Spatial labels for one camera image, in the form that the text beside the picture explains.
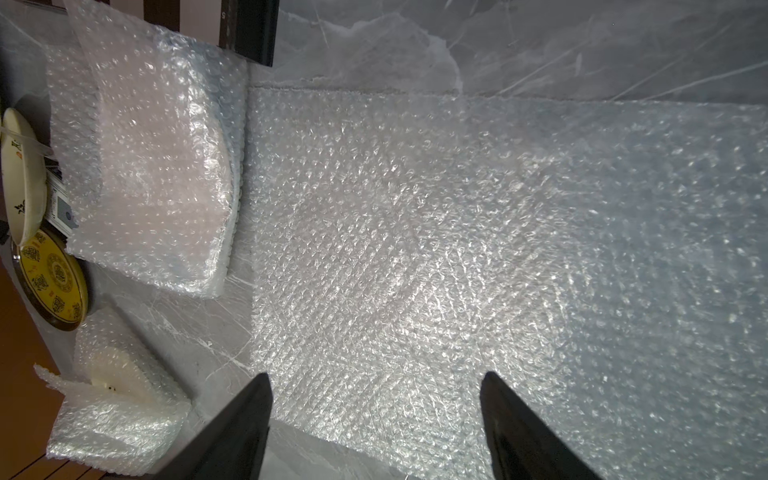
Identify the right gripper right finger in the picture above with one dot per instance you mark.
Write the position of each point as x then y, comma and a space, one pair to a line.
521, 445

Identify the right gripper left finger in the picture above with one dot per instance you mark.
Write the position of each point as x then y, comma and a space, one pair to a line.
233, 444

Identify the yellow black patterned plate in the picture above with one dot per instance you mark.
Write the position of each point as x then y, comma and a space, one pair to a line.
52, 280

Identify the cream yellow dinner plate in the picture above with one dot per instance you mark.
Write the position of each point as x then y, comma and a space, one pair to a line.
24, 179

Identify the left bubble wrapped plate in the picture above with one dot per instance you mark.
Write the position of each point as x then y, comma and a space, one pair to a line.
122, 411

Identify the small square marker tile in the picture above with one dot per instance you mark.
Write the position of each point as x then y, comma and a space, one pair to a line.
59, 212

